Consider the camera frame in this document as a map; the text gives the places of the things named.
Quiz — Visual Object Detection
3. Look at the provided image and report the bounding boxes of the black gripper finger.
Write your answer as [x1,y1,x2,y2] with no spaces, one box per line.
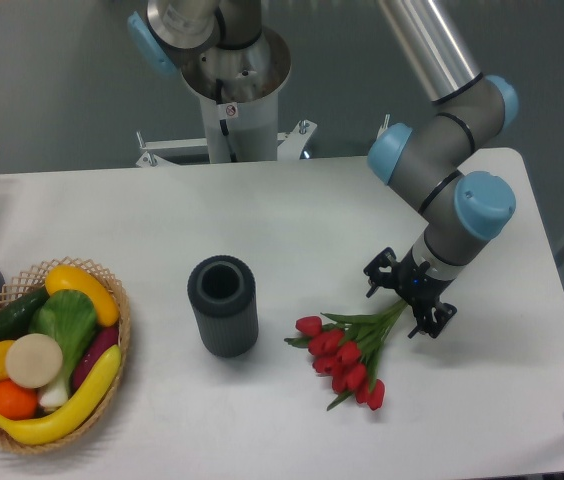
[363,247,398,297]
[408,300,457,339]

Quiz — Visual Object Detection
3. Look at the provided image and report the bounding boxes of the beige round disc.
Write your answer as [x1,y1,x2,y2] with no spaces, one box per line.
[5,333,63,389]

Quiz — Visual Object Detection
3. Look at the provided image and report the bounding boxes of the dark grey ribbed vase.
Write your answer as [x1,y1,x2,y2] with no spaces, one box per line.
[187,255,259,358]

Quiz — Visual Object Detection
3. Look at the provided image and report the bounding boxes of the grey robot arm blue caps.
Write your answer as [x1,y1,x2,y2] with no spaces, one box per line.
[127,1,519,337]

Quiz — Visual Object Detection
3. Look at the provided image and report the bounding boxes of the yellow squash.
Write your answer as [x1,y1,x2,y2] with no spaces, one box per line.
[45,265,120,327]

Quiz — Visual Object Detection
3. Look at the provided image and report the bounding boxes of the red tulip bouquet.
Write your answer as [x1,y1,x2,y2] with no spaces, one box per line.
[284,300,406,411]

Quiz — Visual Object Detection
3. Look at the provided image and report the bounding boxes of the woven wicker basket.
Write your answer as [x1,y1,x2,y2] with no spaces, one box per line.
[0,258,130,454]

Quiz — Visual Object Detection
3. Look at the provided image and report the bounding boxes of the yellow banana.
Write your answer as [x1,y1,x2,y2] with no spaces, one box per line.
[0,345,122,446]

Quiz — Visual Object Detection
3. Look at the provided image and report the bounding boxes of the green bok choy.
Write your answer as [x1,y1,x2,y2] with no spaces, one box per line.
[29,290,97,412]

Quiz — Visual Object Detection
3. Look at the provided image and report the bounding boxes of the purple sweet potato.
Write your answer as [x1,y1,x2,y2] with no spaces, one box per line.
[71,325,119,392]

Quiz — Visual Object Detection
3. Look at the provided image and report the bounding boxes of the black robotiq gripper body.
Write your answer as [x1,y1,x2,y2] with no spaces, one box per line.
[392,257,452,314]

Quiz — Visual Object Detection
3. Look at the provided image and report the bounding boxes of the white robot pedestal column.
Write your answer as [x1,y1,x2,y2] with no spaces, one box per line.
[182,27,291,164]

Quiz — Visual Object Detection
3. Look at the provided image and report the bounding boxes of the white metal base frame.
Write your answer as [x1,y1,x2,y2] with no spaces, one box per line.
[135,119,317,168]

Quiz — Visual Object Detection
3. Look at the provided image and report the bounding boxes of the orange fruit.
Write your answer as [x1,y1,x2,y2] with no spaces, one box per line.
[0,380,38,420]

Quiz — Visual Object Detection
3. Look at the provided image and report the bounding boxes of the green cucumber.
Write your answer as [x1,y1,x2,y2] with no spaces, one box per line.
[0,288,49,341]

